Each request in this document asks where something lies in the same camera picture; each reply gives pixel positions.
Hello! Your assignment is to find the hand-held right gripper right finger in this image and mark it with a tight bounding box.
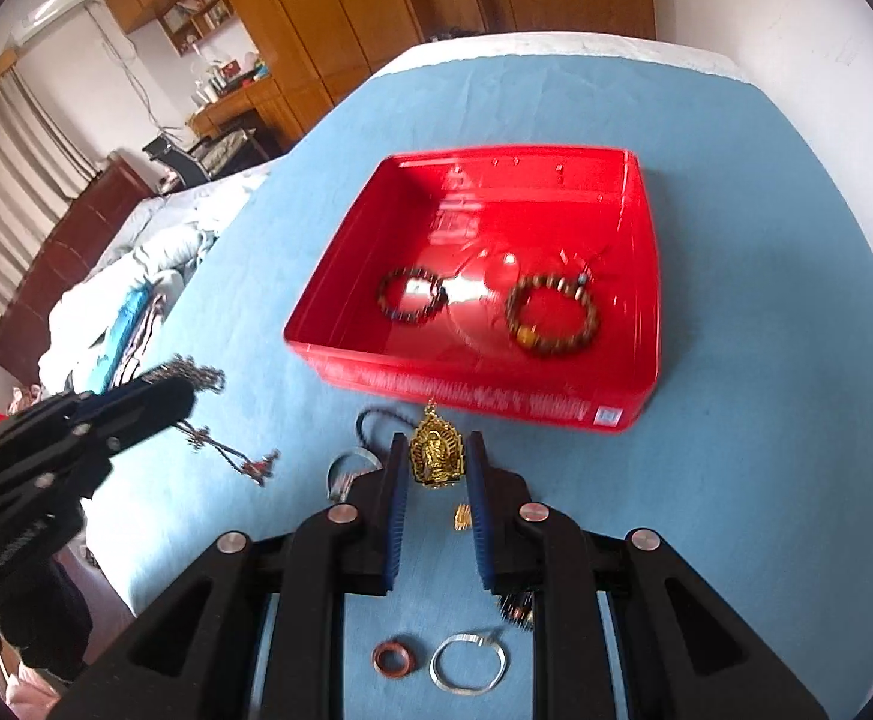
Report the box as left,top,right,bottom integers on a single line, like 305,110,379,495
466,431,831,720

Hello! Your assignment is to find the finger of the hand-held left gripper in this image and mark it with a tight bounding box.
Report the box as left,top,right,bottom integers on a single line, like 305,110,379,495
0,376,196,466
0,439,116,515

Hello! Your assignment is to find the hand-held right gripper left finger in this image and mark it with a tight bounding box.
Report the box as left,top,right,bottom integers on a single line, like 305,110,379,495
46,431,411,720

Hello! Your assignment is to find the brown bead necklace red tassel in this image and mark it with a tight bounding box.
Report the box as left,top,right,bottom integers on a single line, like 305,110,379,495
136,356,282,488

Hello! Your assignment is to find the gold pendant black cord necklace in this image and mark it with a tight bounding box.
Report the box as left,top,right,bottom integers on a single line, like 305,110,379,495
356,401,469,492

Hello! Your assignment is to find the silver bracelet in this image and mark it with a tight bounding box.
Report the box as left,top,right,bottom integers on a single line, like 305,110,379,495
326,448,381,503

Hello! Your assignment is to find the black small bead necklace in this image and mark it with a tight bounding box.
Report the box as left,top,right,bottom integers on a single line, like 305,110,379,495
494,591,536,629

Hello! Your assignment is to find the red-brown ring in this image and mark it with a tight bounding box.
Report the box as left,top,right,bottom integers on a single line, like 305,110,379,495
373,640,415,682

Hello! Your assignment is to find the thin silver bangle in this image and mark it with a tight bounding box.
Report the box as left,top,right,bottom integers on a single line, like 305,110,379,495
428,631,510,693

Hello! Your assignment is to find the red plastic box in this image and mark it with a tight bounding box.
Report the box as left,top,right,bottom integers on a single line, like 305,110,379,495
283,147,664,432

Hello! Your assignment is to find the person's left hand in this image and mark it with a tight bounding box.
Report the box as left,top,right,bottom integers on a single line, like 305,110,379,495
0,561,94,682

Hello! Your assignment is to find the blue folded cloth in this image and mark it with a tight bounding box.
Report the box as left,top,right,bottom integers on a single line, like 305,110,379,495
95,285,156,391

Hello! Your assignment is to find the white quilt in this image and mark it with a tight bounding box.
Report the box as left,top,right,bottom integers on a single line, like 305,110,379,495
38,165,272,398

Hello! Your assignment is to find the dark brown bed headboard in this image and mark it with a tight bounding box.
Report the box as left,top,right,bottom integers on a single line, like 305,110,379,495
0,157,156,387

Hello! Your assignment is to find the black chair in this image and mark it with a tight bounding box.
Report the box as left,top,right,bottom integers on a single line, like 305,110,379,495
142,131,212,188

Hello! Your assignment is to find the beige striped curtain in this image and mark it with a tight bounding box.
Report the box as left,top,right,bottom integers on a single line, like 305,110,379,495
0,67,100,316

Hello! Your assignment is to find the wooden desk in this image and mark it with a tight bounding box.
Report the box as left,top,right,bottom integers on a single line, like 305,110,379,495
185,79,295,158

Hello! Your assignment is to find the blue table cloth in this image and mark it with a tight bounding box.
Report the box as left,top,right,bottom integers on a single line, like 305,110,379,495
83,52,873,720

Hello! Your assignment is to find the white air conditioner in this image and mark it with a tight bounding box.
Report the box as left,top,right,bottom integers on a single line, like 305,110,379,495
12,0,103,46

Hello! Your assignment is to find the wooden wardrobe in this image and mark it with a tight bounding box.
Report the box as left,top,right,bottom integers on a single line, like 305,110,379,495
106,0,482,155

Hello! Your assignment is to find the amber bead necklace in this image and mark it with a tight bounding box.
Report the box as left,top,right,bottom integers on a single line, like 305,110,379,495
503,272,602,356

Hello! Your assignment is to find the dark bead bracelet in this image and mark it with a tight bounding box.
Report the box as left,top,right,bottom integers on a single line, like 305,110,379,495
377,268,448,325

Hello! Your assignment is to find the wooden wall bookshelf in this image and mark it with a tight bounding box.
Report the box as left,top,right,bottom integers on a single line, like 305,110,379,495
158,0,238,57

